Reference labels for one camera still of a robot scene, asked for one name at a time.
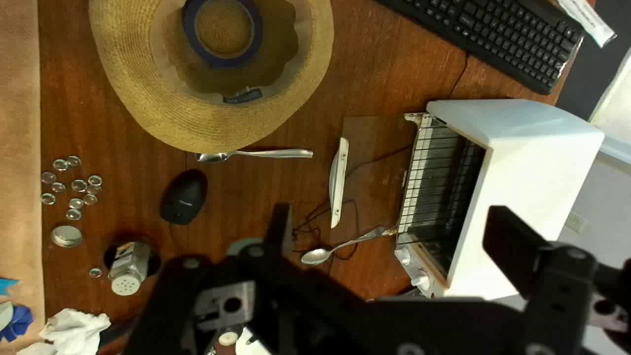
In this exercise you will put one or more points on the blue tape roll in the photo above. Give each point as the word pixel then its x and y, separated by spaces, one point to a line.
pixel 188 27

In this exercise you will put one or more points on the white paper packet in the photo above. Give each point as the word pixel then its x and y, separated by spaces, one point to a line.
pixel 592 21

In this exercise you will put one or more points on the black computer mouse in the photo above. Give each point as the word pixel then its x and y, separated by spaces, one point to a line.
pixel 184 199

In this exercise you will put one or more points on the tan cloth table runner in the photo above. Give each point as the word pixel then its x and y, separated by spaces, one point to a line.
pixel 16 132

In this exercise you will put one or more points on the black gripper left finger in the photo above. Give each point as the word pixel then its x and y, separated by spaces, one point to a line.
pixel 278 230

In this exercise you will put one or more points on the clear glass bead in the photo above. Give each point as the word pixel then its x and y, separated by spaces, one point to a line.
pixel 73 161
pixel 75 204
pixel 95 272
pixel 61 165
pixel 89 199
pixel 48 177
pixel 95 181
pixel 57 189
pixel 79 187
pixel 73 214
pixel 48 199

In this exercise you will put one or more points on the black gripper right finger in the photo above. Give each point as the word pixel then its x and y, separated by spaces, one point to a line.
pixel 515 240

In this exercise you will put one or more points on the small jar white top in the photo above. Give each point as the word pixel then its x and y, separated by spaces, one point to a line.
pixel 128 264

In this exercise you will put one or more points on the light blue paper origami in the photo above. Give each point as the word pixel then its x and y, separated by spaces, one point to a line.
pixel 4 287

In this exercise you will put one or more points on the small black bowl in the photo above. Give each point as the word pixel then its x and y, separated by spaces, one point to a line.
pixel 154 262

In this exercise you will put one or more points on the black computer keyboard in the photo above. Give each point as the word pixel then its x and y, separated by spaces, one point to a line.
pixel 499 33

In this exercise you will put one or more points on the white toaster oven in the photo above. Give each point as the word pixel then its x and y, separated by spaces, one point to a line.
pixel 525 171

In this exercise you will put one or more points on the white crumpled tissue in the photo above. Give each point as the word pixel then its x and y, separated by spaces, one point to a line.
pixel 71 329

